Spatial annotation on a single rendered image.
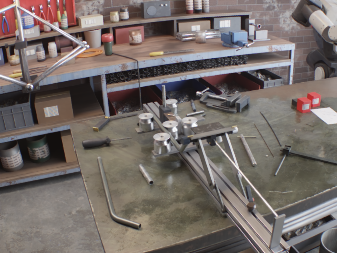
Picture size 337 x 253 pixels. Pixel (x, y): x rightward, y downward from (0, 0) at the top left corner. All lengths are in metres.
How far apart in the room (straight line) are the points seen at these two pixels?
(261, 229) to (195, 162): 0.35
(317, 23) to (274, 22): 2.13
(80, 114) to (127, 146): 1.40
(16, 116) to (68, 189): 0.64
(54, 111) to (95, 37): 0.77
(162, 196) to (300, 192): 0.38
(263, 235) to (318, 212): 1.21
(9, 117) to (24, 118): 0.11
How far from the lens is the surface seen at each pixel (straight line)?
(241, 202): 0.90
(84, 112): 2.61
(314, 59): 2.15
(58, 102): 2.50
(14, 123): 2.55
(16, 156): 2.73
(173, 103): 1.42
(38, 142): 2.71
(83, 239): 2.19
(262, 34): 3.03
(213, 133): 0.93
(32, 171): 2.71
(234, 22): 3.39
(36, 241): 2.26
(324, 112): 1.53
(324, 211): 2.01
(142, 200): 0.96
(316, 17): 1.79
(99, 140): 1.23
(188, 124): 1.16
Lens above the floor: 1.47
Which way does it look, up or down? 26 degrees down
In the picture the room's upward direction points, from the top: 2 degrees counter-clockwise
